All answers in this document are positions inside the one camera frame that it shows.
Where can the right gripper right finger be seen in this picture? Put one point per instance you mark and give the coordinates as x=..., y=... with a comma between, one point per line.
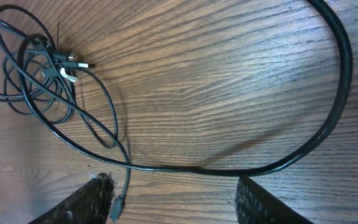
x=255, y=205

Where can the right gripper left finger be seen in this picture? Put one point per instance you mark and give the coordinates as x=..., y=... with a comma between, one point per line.
x=89, y=204

